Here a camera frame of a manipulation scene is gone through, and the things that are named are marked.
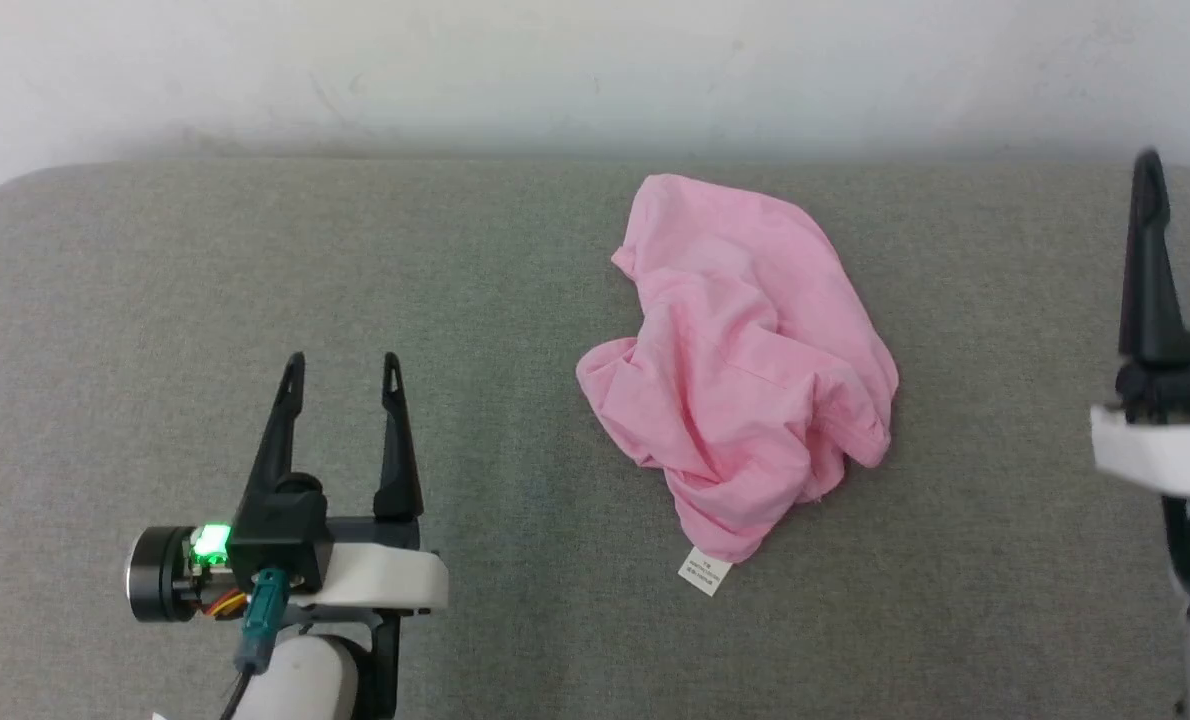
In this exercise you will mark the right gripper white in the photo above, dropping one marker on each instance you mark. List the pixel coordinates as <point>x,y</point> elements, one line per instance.
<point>1170,445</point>

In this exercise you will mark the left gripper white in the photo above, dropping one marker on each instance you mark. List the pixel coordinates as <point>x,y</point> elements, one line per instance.
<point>385,580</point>

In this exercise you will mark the pink garment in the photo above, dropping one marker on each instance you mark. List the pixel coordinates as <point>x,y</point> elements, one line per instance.
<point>745,370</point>

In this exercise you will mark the left arm white grey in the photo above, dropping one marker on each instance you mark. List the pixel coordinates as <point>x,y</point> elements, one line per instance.
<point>305,680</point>

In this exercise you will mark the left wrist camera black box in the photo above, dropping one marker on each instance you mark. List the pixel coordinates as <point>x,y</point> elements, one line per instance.
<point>275,530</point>

